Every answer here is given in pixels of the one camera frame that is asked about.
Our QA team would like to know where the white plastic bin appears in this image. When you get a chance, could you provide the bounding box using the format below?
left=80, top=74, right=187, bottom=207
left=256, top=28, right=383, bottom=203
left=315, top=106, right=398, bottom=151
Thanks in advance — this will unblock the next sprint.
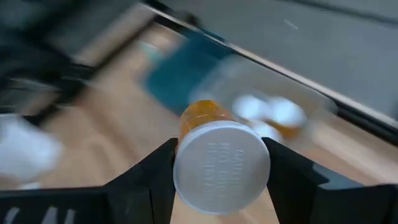
left=189, top=55, right=340, bottom=147

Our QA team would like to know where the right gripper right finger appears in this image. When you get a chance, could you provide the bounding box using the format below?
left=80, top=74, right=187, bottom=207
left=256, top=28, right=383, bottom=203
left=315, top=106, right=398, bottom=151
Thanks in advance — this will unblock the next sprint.
left=262, top=137, right=329, bottom=224

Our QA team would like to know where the teal plastic bin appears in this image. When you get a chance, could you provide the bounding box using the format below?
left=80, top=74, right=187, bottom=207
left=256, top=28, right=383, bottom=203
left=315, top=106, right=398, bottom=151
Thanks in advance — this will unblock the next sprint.
left=144, top=30, right=237, bottom=116

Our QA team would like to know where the orange pill bottle white cap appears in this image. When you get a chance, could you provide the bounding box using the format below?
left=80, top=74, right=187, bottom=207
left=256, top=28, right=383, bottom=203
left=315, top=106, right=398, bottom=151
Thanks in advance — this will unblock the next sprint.
left=172, top=99, right=272, bottom=216
left=269, top=96, right=308, bottom=139
left=251, top=121, right=284, bottom=142
left=232, top=94, right=270, bottom=121

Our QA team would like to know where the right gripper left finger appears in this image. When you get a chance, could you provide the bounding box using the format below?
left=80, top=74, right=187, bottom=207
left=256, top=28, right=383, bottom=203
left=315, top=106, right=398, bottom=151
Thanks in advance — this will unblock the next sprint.
left=105, top=138, right=178, bottom=224

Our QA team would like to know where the white hexagonal plant pot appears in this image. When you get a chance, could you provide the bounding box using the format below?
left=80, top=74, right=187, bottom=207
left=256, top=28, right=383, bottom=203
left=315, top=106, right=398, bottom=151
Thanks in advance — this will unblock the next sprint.
left=0, top=113, right=63, bottom=190

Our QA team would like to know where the black metal table frame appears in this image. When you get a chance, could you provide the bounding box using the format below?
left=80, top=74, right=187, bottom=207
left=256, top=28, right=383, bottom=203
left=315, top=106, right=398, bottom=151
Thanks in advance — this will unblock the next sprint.
left=136, top=0, right=398, bottom=147

